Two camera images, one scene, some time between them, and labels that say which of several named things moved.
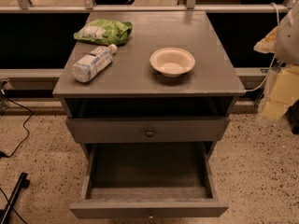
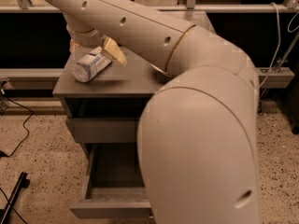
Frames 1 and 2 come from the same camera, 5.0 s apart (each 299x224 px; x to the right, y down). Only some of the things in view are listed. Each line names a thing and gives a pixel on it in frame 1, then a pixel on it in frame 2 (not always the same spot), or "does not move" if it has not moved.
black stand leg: x=23 y=182 does not move
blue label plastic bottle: x=92 y=63 does not move
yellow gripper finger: x=268 y=44 -> x=91 y=38
